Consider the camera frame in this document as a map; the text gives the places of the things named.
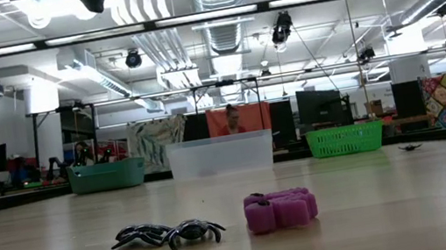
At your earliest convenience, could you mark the purple foam decoration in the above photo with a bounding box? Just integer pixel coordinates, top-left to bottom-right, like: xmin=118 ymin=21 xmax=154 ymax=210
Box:
xmin=242 ymin=184 xmax=310 ymax=206
xmin=243 ymin=190 xmax=321 ymax=236

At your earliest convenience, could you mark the person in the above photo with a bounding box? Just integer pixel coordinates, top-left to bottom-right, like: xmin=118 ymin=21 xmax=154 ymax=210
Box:
xmin=213 ymin=102 xmax=250 ymax=138
xmin=72 ymin=139 xmax=93 ymax=167

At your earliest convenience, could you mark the teal plastic bin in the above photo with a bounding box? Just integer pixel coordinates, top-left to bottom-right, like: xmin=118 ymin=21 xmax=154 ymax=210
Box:
xmin=66 ymin=154 xmax=149 ymax=197

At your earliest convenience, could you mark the white ceiling duct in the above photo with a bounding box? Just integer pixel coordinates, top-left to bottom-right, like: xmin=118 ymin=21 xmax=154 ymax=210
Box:
xmin=55 ymin=35 xmax=165 ymax=126

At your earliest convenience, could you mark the red box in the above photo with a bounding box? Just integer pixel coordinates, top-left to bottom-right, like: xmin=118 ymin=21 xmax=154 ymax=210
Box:
xmin=6 ymin=154 xmax=39 ymax=173

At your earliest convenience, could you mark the black metal stand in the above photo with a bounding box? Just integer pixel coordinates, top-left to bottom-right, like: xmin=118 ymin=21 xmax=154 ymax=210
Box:
xmin=25 ymin=101 xmax=103 ymax=173

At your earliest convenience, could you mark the black upright panel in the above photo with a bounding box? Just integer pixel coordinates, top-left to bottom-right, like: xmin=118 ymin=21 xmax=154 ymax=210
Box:
xmin=267 ymin=99 xmax=299 ymax=146
xmin=390 ymin=78 xmax=428 ymax=120
xmin=182 ymin=112 xmax=211 ymax=143

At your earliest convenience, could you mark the green plastic basket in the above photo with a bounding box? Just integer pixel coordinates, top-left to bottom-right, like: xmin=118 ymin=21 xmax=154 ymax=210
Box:
xmin=304 ymin=119 xmax=387 ymax=161

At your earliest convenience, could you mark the silver ventilation duct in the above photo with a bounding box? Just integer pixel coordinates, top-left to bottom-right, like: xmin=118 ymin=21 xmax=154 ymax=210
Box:
xmin=189 ymin=0 xmax=267 ymax=107

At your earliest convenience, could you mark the clear plastic bin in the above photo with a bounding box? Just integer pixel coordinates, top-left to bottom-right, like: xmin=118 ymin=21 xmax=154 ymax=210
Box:
xmin=164 ymin=128 xmax=278 ymax=185

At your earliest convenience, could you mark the orange cloth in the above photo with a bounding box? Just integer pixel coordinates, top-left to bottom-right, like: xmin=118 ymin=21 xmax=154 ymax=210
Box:
xmin=204 ymin=99 xmax=274 ymax=139

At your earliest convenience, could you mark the yellow hanging rope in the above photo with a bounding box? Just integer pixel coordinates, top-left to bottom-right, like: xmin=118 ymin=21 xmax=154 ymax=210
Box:
xmin=339 ymin=0 xmax=373 ymax=124

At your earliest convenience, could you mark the leaf print cloth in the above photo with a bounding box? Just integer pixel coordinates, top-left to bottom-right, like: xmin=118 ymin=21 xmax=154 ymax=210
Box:
xmin=124 ymin=113 xmax=194 ymax=177

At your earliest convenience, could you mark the cardboard box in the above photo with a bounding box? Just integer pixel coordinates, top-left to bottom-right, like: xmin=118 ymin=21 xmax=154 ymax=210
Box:
xmin=367 ymin=98 xmax=386 ymax=118

